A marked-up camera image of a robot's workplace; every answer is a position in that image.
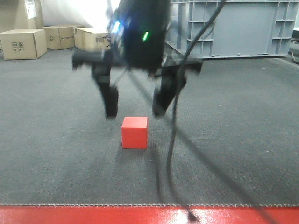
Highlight grey plastic crate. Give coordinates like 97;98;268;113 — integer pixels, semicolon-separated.
166;0;299;59

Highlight black cable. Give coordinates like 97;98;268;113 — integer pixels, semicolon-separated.
126;0;278;224

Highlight dark grey table mat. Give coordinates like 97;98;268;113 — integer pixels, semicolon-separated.
0;49;299;205

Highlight left cardboard box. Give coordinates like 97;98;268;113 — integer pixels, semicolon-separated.
0;29;47;60

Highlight right cardboard box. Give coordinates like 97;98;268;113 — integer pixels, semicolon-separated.
74;27;111;52

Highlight tall cardboard box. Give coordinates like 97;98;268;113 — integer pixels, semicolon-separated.
0;0;44;32

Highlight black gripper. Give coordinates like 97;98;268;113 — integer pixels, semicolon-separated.
71;0;203;118

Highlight red magnetic cube block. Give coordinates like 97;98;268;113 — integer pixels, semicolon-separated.
121;117;149;149

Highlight red table edge strip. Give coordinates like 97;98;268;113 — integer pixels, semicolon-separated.
0;205;299;224

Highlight middle cardboard box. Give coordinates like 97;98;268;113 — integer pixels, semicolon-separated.
41;24;84;50

